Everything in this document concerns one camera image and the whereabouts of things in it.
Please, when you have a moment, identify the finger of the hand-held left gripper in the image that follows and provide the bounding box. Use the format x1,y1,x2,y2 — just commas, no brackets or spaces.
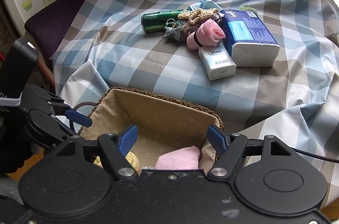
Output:
26,109,81,152
25,84,93,128

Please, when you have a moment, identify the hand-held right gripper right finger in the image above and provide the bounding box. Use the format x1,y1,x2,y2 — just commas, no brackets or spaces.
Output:
207,124,294,179

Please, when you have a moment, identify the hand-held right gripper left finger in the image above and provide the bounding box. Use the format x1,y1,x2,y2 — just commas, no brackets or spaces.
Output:
53,124,140,179

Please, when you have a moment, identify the yellow knitted cloth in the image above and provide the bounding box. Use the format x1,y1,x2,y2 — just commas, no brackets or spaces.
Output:
93,152,141,173

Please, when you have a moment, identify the woven basket with beige lining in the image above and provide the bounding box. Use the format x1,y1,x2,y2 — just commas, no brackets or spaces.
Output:
71,87,225,177

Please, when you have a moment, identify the pink cloth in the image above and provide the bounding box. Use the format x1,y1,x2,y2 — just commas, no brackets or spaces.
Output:
154,146,201,170
186,18,226,51

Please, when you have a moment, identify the blue patterned cloth bundle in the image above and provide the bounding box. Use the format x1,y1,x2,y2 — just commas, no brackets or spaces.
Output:
164,0,223,42

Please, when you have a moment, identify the beige crocheted cloth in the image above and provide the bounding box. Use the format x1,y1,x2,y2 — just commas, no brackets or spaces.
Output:
177,8,220,26

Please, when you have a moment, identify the small white tissue pack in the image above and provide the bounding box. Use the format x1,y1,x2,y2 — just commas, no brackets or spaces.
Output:
198,43,237,81

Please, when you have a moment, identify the blue brown checked tablecloth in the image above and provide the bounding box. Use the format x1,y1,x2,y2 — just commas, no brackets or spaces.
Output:
50,0,339,210

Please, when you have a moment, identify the large blue tissue pack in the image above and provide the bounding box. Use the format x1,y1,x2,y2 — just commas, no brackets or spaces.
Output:
219,9,281,67

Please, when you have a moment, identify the green drink can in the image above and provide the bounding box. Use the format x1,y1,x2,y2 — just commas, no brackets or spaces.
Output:
141,9,187,33

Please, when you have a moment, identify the green fluffy scrubber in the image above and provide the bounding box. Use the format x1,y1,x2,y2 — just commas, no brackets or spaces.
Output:
238,5,259,14

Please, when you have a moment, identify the grey ribbed hose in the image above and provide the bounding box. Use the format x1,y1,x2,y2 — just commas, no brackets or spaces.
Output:
0,176,25,205

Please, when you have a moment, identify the black cable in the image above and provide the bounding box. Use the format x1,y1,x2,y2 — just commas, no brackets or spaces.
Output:
293,148,339,162

